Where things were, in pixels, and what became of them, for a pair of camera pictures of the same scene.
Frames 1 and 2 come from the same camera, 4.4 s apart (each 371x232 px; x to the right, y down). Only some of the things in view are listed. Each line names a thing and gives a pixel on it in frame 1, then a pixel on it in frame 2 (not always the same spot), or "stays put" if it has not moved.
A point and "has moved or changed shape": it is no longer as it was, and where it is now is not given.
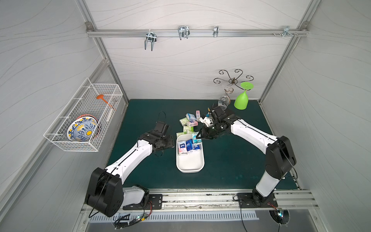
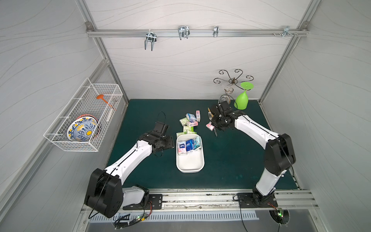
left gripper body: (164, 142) stays put
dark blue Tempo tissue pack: (189, 143) stays put
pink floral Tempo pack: (182, 148) stays put
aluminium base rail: (226, 200) stays put
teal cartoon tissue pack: (194, 139) has moved or changed shape
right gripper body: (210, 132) → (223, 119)
